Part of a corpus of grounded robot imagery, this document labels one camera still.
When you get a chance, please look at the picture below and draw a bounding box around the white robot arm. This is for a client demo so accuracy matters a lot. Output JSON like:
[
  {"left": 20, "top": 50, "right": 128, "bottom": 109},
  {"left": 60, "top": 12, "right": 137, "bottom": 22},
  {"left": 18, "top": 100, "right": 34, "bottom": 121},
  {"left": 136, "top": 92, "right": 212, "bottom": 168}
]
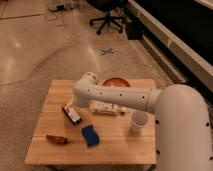
[{"left": 73, "top": 72, "right": 213, "bottom": 171}]

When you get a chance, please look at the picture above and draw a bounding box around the orange bowl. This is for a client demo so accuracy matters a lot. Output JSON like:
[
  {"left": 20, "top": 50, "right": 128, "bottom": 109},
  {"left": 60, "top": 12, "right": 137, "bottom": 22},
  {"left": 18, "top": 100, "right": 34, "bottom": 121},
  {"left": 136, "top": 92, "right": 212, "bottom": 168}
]
[{"left": 103, "top": 78, "right": 130, "bottom": 87}]

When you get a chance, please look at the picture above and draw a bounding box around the blue sponge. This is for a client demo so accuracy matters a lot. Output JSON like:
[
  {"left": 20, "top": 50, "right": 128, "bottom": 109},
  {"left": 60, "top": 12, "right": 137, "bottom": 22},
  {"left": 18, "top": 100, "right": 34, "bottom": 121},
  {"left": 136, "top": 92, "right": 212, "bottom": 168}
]
[{"left": 82, "top": 125, "right": 100, "bottom": 147}]

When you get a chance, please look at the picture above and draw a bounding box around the wooden table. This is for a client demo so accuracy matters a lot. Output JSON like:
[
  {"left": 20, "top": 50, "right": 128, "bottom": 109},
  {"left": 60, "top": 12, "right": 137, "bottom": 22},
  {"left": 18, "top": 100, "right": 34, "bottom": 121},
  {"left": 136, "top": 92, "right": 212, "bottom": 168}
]
[{"left": 25, "top": 80, "right": 156, "bottom": 166}]

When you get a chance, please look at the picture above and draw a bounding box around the black office chair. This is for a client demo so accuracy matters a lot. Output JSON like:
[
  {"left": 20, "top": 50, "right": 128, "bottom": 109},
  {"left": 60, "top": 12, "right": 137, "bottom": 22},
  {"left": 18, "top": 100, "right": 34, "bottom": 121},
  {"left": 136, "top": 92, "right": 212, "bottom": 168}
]
[{"left": 86, "top": 0, "right": 125, "bottom": 35}]

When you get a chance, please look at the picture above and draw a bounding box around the power strip with cables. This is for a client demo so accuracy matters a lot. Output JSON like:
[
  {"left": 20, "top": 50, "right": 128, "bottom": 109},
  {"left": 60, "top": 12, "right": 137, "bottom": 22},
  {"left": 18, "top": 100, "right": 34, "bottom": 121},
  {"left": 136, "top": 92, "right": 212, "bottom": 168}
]
[{"left": 47, "top": 0, "right": 79, "bottom": 12}]

